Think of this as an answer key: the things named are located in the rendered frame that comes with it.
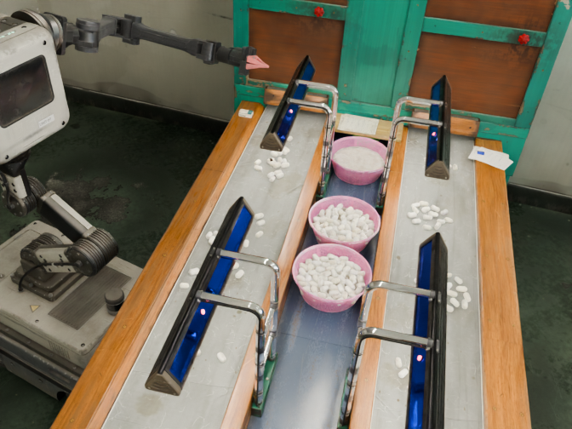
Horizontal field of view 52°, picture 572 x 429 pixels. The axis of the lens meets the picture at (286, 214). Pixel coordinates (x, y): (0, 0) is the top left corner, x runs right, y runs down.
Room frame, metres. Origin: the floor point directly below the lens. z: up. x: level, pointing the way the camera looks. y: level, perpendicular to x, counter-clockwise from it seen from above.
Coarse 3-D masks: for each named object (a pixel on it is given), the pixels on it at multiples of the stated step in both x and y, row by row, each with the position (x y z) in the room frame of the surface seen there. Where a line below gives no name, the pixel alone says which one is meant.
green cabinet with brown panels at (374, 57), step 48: (240, 0) 2.48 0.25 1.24; (288, 0) 2.44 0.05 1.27; (336, 0) 2.42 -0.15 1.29; (384, 0) 2.38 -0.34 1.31; (432, 0) 2.35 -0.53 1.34; (480, 0) 2.31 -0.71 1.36; (528, 0) 2.28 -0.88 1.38; (288, 48) 2.45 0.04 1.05; (336, 48) 2.41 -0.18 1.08; (384, 48) 2.37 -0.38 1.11; (432, 48) 2.34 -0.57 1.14; (480, 48) 2.30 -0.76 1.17; (528, 48) 2.27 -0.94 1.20; (384, 96) 2.37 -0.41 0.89; (480, 96) 2.29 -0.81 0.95; (528, 96) 2.25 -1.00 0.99
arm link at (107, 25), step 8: (104, 16) 2.18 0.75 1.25; (112, 16) 2.20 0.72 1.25; (80, 24) 1.83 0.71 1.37; (88, 24) 1.83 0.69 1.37; (96, 24) 1.85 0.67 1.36; (104, 24) 2.03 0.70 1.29; (112, 24) 2.13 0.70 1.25; (120, 24) 2.23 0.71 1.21; (128, 24) 2.20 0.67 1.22; (104, 32) 1.98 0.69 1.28; (112, 32) 2.13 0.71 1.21; (120, 32) 2.20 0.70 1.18; (128, 32) 2.19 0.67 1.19; (80, 48) 1.81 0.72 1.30; (88, 48) 1.81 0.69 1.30; (96, 48) 1.83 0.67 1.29
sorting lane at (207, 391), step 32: (256, 128) 2.27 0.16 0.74; (320, 128) 2.30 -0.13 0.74; (288, 160) 2.03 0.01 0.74; (224, 192) 1.78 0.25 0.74; (256, 192) 1.79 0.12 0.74; (288, 192) 1.81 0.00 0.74; (288, 224) 1.62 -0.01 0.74; (192, 256) 1.42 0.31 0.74; (256, 288) 1.29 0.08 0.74; (160, 320) 1.13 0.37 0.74; (224, 320) 1.15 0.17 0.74; (224, 352) 1.03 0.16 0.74; (128, 384) 0.91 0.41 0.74; (192, 384) 0.92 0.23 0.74; (224, 384) 0.92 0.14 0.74; (128, 416) 0.81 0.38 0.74; (160, 416) 0.81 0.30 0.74; (192, 416) 0.82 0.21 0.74
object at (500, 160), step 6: (474, 150) 2.15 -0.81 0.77; (480, 150) 2.16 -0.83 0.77; (486, 150) 2.16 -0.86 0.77; (474, 156) 2.11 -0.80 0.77; (480, 156) 2.11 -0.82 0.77; (486, 156) 2.11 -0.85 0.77; (492, 156) 2.11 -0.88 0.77; (498, 156) 2.12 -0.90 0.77; (504, 156) 2.12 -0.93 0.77; (486, 162) 2.06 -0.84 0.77; (492, 162) 2.07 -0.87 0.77; (498, 162) 2.07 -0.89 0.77; (504, 162) 2.07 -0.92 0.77; (510, 162) 2.08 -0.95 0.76; (498, 168) 2.02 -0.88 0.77; (504, 168) 2.03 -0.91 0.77
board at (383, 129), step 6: (336, 114) 2.37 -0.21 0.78; (336, 120) 2.32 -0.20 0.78; (384, 120) 2.34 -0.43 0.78; (336, 126) 2.26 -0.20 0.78; (378, 126) 2.29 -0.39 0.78; (384, 126) 2.29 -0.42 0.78; (390, 126) 2.29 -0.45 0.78; (402, 126) 2.30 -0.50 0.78; (342, 132) 2.23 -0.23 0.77; (348, 132) 2.22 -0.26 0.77; (354, 132) 2.22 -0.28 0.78; (378, 132) 2.24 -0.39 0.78; (384, 132) 2.24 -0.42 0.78; (402, 132) 2.25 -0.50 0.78; (378, 138) 2.20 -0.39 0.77; (384, 138) 2.19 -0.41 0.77
